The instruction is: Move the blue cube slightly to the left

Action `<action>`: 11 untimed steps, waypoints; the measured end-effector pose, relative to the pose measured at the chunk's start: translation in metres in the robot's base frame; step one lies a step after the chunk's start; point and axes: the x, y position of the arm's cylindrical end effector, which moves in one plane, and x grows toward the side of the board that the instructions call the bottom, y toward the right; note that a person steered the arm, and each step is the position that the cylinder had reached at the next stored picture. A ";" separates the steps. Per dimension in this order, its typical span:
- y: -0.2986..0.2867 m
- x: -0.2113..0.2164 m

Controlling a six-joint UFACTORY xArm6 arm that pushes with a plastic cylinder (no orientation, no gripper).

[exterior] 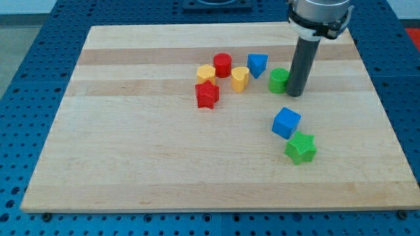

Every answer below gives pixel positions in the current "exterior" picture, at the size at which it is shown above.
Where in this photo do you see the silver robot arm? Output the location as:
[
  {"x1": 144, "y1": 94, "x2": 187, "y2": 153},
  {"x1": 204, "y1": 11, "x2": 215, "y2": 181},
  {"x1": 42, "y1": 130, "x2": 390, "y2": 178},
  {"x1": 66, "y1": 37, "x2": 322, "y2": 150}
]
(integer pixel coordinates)
[{"x1": 288, "y1": 0, "x2": 354, "y2": 42}]

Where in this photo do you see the blue cube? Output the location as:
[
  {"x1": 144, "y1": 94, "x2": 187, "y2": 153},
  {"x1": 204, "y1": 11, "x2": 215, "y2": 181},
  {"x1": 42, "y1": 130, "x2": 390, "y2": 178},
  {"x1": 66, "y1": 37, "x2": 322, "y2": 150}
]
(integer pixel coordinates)
[{"x1": 272, "y1": 108, "x2": 301, "y2": 140}]

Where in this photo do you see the red star block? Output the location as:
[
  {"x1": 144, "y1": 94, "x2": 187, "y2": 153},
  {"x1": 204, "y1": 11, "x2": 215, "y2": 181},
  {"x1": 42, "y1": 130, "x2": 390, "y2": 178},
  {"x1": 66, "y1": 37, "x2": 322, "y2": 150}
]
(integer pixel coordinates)
[{"x1": 195, "y1": 80, "x2": 220, "y2": 109}]

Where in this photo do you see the yellow hexagon block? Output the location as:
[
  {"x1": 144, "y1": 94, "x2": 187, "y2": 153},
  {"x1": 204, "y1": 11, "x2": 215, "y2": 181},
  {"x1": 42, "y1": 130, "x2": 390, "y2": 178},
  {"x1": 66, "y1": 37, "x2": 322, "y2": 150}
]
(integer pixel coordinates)
[{"x1": 196, "y1": 64, "x2": 216, "y2": 85}]

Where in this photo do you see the wooden board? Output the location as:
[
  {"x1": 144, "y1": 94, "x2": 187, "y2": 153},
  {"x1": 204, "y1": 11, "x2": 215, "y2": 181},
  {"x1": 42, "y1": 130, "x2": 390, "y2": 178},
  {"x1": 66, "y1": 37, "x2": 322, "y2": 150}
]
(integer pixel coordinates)
[{"x1": 20, "y1": 22, "x2": 419, "y2": 213}]

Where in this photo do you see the yellow heart block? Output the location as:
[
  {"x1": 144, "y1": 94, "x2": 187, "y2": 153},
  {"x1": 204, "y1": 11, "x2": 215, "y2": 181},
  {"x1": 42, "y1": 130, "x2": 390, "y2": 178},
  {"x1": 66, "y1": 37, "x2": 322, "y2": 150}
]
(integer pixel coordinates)
[{"x1": 231, "y1": 66, "x2": 249, "y2": 92}]

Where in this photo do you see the red cylinder block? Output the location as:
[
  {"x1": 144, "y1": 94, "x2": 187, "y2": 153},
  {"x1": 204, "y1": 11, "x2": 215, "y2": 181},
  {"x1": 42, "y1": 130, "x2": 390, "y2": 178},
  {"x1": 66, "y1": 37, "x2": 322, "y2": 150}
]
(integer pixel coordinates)
[{"x1": 213, "y1": 52, "x2": 232, "y2": 78}]

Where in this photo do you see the blue triangular prism block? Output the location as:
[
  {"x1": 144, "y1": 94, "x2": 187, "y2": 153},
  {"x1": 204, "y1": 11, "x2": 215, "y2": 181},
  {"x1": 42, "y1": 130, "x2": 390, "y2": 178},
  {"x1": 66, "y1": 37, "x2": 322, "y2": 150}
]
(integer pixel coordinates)
[{"x1": 247, "y1": 54, "x2": 268, "y2": 79}]

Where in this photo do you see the green cylinder block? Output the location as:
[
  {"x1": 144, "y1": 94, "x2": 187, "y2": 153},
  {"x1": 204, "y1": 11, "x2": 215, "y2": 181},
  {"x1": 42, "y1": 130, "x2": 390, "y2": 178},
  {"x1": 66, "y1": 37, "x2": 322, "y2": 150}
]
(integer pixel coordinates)
[{"x1": 268, "y1": 68, "x2": 289, "y2": 94}]

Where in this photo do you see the green star block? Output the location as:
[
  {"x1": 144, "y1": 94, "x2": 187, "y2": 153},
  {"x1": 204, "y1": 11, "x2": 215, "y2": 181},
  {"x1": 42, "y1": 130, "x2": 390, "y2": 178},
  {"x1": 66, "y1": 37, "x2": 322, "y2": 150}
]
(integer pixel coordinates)
[{"x1": 284, "y1": 131, "x2": 317, "y2": 165}]

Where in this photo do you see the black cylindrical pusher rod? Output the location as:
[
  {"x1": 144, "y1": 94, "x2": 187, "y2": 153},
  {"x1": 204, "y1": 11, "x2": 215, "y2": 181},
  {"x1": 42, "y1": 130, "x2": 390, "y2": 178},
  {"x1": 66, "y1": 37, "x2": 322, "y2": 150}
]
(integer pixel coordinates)
[{"x1": 286, "y1": 38, "x2": 320, "y2": 97}]

